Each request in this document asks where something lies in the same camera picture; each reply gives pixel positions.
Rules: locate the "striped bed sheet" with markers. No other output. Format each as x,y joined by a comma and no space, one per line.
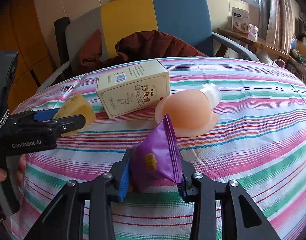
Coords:
259,140

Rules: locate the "small yellow sponge block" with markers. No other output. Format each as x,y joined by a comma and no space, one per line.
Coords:
76,105

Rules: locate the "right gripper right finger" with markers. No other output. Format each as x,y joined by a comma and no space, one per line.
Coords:
241,218

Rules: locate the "cream medicine box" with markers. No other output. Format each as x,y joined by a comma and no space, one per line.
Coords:
130,88

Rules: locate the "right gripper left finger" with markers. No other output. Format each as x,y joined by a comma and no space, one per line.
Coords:
63,217

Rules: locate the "white carton on table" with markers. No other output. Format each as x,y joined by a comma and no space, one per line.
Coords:
240,20

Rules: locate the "wooden side table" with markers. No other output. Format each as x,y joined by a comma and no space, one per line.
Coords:
255,43

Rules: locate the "dark red jacket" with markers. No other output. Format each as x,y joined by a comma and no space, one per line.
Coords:
142,45

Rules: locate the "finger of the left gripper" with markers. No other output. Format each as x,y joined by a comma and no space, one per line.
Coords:
34,116
57,127

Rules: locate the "wooden wardrobe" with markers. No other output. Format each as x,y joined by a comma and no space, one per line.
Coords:
20,31

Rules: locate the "black rolled mat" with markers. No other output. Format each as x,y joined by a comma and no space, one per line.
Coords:
60,26

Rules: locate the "multicolour armchair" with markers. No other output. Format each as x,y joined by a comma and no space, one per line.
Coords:
188,20

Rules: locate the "purple snack packet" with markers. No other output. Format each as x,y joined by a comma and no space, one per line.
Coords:
156,158

